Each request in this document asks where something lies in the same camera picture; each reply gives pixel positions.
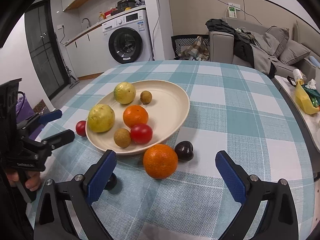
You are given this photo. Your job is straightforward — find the pale yellow guava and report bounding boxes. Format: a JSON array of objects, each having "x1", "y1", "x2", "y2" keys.
[{"x1": 87, "y1": 104, "x2": 115, "y2": 133}]

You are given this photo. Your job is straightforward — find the orange mandarin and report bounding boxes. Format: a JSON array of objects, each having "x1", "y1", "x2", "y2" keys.
[
  {"x1": 123, "y1": 105, "x2": 149, "y2": 128},
  {"x1": 143, "y1": 144, "x2": 178, "y2": 179}
]

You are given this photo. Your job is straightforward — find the yellow-green guava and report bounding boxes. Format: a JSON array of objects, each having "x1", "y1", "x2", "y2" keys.
[{"x1": 113, "y1": 82, "x2": 136, "y2": 105}]

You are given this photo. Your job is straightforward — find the small brown longan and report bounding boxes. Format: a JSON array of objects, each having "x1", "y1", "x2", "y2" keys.
[{"x1": 140, "y1": 90, "x2": 152, "y2": 105}]

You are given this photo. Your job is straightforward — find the left hand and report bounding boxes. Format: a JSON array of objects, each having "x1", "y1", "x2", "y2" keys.
[{"x1": 5, "y1": 169, "x2": 42, "y2": 192}]

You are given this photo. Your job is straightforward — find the dark plum left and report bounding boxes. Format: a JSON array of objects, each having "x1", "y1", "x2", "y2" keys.
[{"x1": 104, "y1": 173, "x2": 117, "y2": 191}]

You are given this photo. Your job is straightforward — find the dark plum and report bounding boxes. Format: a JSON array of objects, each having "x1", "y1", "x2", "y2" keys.
[
  {"x1": 174, "y1": 141, "x2": 194, "y2": 161},
  {"x1": 104, "y1": 173, "x2": 117, "y2": 191}
]

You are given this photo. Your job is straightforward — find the purple bag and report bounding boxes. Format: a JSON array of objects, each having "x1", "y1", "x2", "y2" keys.
[{"x1": 16, "y1": 91, "x2": 43, "y2": 140}]

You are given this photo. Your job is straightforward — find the small red tomato left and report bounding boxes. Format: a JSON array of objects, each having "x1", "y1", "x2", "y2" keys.
[{"x1": 75, "y1": 120, "x2": 86, "y2": 137}]

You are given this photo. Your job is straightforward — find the dark plum right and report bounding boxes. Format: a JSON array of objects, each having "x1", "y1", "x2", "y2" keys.
[{"x1": 174, "y1": 141, "x2": 194, "y2": 161}]

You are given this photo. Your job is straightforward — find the black glass door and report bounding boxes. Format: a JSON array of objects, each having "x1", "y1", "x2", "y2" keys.
[{"x1": 24, "y1": 0, "x2": 69, "y2": 100}]

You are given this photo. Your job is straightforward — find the cream round plate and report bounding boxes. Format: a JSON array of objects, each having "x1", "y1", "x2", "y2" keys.
[{"x1": 86, "y1": 80, "x2": 190, "y2": 155}]

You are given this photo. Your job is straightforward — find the yellow plastic bag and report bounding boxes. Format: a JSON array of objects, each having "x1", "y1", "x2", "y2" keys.
[{"x1": 295, "y1": 83, "x2": 319, "y2": 115}]

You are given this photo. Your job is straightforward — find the white washing machine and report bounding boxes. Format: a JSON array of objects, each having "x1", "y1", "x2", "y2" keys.
[{"x1": 101, "y1": 8, "x2": 153, "y2": 67}]

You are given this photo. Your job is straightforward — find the dark clothes pile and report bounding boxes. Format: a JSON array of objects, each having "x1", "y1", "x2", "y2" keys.
[{"x1": 206, "y1": 18, "x2": 279, "y2": 78}]

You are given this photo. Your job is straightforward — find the plaid cloth on chair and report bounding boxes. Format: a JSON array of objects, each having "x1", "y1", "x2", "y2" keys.
[{"x1": 180, "y1": 36, "x2": 210, "y2": 61}]

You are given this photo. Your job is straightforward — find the black cooking pot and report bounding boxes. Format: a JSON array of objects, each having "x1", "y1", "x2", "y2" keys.
[{"x1": 117, "y1": 0, "x2": 136, "y2": 12}]

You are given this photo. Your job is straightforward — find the grey cushion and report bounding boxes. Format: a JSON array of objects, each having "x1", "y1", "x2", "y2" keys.
[{"x1": 279, "y1": 40, "x2": 311, "y2": 65}]

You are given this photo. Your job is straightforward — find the grey sofa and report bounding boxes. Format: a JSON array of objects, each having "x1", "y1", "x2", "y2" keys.
[{"x1": 206, "y1": 18, "x2": 319, "y2": 81}]

